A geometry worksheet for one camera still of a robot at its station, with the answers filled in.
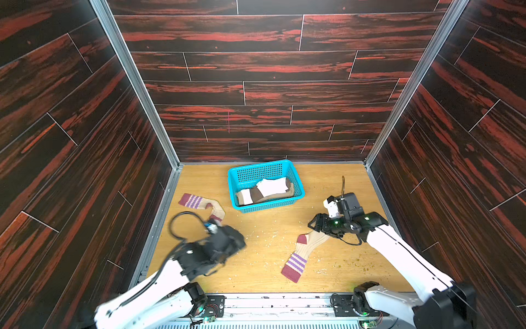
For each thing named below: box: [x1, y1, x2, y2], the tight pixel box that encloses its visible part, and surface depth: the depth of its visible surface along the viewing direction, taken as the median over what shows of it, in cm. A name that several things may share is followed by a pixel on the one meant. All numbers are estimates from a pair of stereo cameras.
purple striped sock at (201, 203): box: [178, 193, 226, 222], surface depth 104 cm
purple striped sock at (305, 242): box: [280, 230, 331, 284], surface depth 87 cm
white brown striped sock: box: [240, 177, 289, 205], surface depth 104 cm
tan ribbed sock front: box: [236, 183, 296, 206], surface depth 103 cm
